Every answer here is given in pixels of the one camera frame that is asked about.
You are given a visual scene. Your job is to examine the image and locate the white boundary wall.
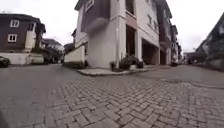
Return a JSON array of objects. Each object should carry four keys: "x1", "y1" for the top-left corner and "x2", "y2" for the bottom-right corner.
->
[
  {"x1": 0, "y1": 51, "x2": 45, "y2": 66},
  {"x1": 63, "y1": 45, "x2": 86, "y2": 65}
]

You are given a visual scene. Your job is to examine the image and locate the potted bushes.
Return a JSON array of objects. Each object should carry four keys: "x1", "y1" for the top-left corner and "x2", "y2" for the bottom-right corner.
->
[{"x1": 109, "y1": 53, "x2": 146, "y2": 72}]

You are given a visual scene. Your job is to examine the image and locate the dark building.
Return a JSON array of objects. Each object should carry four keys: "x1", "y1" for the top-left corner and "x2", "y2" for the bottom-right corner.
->
[{"x1": 187, "y1": 12, "x2": 224, "y2": 70}]

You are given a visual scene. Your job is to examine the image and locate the grey brick paved road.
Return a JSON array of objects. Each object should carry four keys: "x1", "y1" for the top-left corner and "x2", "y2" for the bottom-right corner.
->
[{"x1": 0, "y1": 63, "x2": 224, "y2": 128}]

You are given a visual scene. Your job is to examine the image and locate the tall beige corner building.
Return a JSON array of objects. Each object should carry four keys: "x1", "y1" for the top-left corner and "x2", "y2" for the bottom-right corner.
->
[{"x1": 72, "y1": 0, "x2": 183, "y2": 70}]

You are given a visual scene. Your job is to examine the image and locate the brown and white house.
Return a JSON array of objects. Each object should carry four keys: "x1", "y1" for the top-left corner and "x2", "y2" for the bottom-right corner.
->
[{"x1": 0, "y1": 13, "x2": 47, "y2": 54}]

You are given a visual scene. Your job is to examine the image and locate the dark vehicle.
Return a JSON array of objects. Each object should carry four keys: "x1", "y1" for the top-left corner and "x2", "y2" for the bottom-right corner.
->
[{"x1": 0, "y1": 55, "x2": 11, "y2": 69}]

